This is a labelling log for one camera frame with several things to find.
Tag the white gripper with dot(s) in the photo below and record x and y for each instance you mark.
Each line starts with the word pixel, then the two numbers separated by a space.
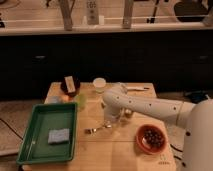
pixel 111 115

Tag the silver metal fork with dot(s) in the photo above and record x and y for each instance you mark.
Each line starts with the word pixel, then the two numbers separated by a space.
pixel 94 130

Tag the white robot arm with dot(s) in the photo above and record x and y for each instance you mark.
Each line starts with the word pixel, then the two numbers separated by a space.
pixel 195 119

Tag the white plastic cup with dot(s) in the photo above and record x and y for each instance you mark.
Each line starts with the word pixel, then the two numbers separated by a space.
pixel 99 84

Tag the light green small cup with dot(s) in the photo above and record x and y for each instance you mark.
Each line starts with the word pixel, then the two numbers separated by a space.
pixel 81 101

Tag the wooden table board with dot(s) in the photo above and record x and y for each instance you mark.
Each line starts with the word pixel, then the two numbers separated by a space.
pixel 112 149

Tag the orange small object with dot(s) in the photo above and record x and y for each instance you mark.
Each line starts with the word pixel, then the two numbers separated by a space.
pixel 65 98

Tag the orange bowl with dark beans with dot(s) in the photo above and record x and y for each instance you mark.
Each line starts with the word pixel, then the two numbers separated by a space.
pixel 150 139

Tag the blue sponge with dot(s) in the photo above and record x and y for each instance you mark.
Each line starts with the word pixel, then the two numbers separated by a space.
pixel 58 136

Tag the green plastic tray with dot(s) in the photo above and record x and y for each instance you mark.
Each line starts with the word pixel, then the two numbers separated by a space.
pixel 35 148

